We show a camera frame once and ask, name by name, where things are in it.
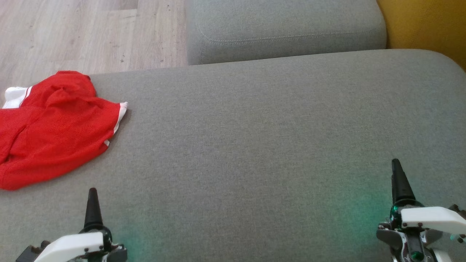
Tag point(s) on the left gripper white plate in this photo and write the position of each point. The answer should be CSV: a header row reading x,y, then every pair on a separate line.
x,y
72,245

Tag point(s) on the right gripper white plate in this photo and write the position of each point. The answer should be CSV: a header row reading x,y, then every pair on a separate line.
x,y
426,216

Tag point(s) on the red jersey white striped collar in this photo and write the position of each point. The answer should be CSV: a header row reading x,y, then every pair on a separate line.
x,y
54,145

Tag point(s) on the grey sofa seat cushion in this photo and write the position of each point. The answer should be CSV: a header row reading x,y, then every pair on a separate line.
x,y
255,145

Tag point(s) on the mustard yellow panel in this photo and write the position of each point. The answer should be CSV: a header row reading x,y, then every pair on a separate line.
x,y
429,25

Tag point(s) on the grey sofa side cushion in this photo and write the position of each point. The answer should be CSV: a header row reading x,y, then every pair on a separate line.
x,y
284,25

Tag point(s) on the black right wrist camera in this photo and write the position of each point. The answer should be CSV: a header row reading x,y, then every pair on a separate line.
x,y
458,210

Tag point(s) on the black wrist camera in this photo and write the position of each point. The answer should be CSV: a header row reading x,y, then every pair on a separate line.
x,y
31,253
458,210

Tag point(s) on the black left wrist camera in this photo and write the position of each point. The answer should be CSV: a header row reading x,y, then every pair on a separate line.
x,y
31,253

